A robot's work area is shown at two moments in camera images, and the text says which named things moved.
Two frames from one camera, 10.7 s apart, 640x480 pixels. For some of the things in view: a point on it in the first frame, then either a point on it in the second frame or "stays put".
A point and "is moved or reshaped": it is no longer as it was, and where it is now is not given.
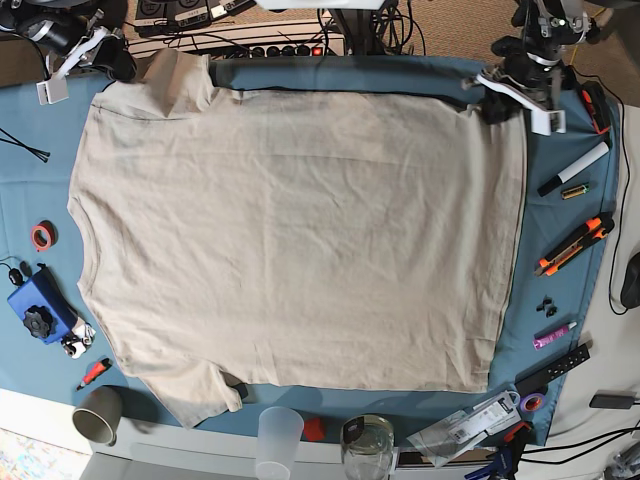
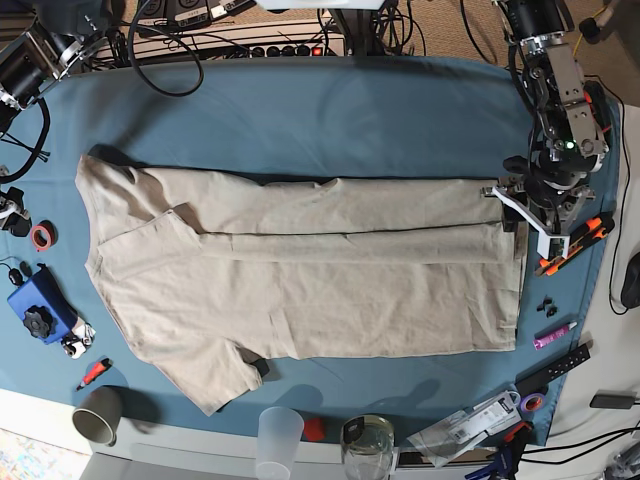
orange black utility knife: [595, 229] stays put
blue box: [43, 290] stays put
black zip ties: [42, 155] stays put
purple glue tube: [537, 343] stays put
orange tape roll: [45, 234] stays put
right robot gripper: [112, 56] -> [13, 217]
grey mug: [98, 412] stays put
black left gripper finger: [497, 107] -> [511, 217]
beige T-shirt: [294, 237] is moved or reshaped
